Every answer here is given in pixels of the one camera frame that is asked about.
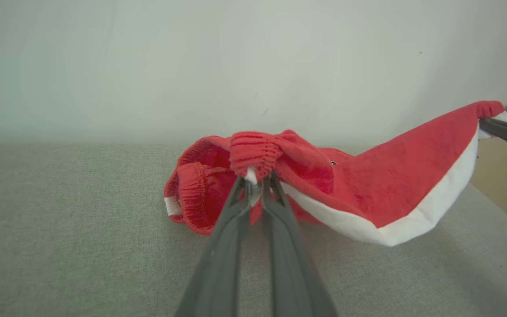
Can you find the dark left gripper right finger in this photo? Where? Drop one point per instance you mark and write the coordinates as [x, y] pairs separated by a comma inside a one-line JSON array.
[[288, 273]]

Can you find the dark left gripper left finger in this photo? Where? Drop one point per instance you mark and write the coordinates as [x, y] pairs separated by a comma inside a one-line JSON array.
[[222, 255]]

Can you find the red shorts with white trim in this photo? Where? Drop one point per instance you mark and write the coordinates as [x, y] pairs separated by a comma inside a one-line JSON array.
[[390, 185]]

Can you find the grey fabric sofa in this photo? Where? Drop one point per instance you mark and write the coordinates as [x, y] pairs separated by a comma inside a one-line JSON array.
[[60, 242]]

